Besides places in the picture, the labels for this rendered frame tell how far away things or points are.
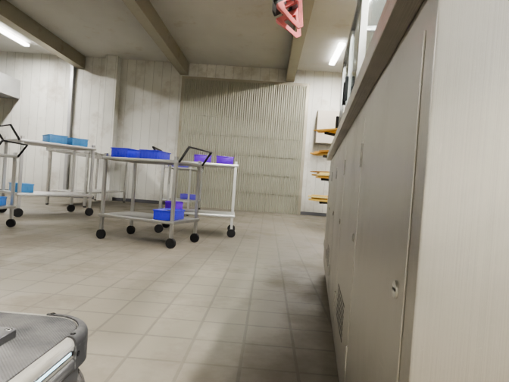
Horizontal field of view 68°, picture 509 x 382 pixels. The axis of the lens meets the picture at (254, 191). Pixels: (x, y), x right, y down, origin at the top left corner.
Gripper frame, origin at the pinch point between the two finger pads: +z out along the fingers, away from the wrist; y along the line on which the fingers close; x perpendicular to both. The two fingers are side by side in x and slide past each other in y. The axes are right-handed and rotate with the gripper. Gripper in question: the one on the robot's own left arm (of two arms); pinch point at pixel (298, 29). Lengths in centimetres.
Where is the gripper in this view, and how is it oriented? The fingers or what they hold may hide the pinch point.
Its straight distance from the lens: 108.8
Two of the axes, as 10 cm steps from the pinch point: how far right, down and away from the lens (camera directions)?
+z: 4.3, 9.0, 0.0
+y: 0.3, -0.1, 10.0
